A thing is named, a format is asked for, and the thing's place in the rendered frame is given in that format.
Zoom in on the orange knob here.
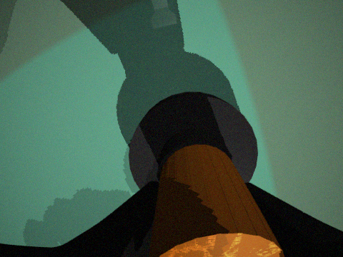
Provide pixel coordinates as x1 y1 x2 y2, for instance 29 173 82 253
149 145 285 257

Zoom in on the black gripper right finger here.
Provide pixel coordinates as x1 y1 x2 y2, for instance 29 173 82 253
245 183 343 257

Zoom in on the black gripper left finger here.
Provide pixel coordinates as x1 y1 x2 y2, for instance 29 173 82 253
0 181 158 257

